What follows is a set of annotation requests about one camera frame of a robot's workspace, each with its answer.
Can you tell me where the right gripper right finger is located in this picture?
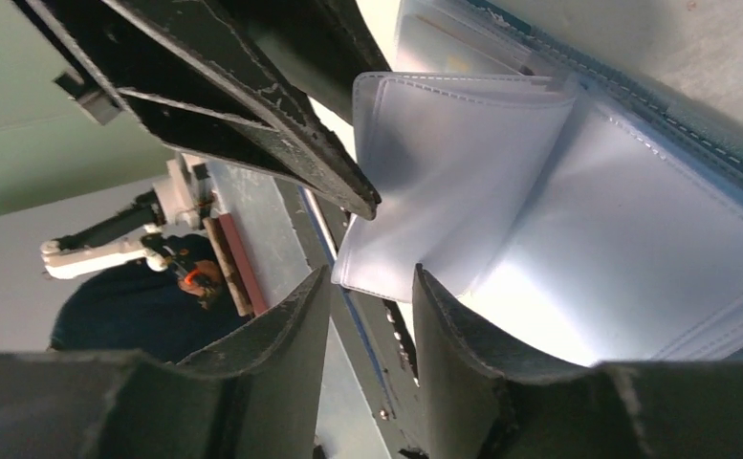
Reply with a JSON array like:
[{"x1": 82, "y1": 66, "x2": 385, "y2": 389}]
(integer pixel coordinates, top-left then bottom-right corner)
[{"x1": 412, "y1": 266, "x2": 743, "y2": 458}]

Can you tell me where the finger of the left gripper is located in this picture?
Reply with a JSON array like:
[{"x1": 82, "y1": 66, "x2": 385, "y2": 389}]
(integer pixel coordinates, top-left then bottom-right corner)
[
  {"x1": 221, "y1": 0, "x2": 390, "y2": 124},
  {"x1": 18, "y1": 1, "x2": 381, "y2": 220}
]

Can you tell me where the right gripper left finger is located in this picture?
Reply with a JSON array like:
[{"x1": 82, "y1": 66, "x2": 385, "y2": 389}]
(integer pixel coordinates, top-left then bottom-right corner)
[{"x1": 0, "y1": 267, "x2": 331, "y2": 458}]

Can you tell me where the blue leather card holder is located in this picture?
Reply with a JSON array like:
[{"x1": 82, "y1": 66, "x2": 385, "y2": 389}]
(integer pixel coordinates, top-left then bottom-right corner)
[{"x1": 332, "y1": 1, "x2": 743, "y2": 365}]

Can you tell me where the person in dark clothing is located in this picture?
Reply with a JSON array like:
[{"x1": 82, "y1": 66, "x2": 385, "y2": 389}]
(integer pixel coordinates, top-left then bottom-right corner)
[{"x1": 48, "y1": 261, "x2": 250, "y2": 363}]

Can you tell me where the aluminium frame front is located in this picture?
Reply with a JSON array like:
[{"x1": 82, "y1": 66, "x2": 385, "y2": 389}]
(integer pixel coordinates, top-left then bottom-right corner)
[{"x1": 206, "y1": 158, "x2": 391, "y2": 459}]

